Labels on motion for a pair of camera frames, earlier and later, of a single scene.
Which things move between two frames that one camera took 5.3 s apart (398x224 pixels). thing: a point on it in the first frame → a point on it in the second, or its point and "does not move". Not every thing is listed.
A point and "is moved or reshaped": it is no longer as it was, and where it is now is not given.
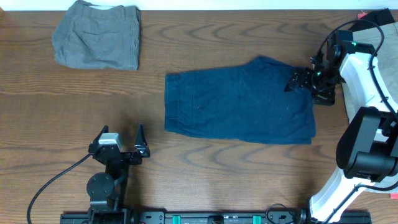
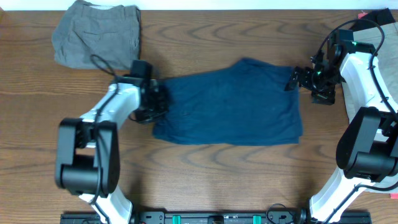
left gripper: x=125 y=154 → x=158 y=101
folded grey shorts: x=98 y=37 does not move
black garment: x=373 y=19 does not move
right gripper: x=305 y=78 does not move
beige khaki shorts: x=384 y=38 does not move
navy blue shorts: x=246 y=101 is moved or reshaped
